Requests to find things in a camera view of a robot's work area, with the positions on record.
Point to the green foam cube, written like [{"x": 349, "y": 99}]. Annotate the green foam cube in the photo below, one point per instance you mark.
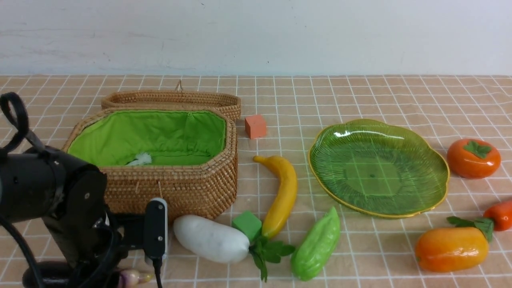
[{"x": 248, "y": 224}]

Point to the woven wicker basket green lining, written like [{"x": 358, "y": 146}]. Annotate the woven wicker basket green lining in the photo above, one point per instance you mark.
[{"x": 187, "y": 156}]

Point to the white toy radish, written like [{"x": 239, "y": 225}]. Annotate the white toy radish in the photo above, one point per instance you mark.
[{"x": 224, "y": 244}]

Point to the green glass leaf plate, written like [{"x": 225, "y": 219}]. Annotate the green glass leaf plate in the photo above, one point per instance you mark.
[{"x": 378, "y": 169}]

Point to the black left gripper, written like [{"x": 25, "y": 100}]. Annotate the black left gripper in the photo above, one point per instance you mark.
[{"x": 84, "y": 229}]

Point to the orange toy persimmon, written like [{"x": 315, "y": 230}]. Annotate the orange toy persimmon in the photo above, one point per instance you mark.
[{"x": 473, "y": 158}]

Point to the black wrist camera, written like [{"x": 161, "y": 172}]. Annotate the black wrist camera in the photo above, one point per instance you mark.
[{"x": 155, "y": 231}]

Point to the orange toy carrot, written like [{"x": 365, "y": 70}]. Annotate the orange toy carrot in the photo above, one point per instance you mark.
[{"x": 495, "y": 219}]

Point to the orange foam cube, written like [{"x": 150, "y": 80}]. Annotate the orange foam cube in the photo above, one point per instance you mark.
[{"x": 255, "y": 126}]

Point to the yellow toy banana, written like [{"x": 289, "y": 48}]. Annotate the yellow toy banana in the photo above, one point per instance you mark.
[{"x": 285, "y": 199}]

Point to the green toy bitter gourd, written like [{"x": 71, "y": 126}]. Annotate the green toy bitter gourd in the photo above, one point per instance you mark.
[{"x": 317, "y": 247}]

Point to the woven wicker basket lid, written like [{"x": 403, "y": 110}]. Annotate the woven wicker basket lid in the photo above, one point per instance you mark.
[{"x": 229, "y": 105}]

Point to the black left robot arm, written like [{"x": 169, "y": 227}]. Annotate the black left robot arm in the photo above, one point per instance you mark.
[{"x": 22, "y": 197}]

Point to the orange yellow toy mango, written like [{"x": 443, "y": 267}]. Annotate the orange yellow toy mango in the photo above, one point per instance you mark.
[{"x": 443, "y": 250}]

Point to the purple toy eggplant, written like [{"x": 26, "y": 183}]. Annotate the purple toy eggplant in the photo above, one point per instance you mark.
[{"x": 56, "y": 274}]

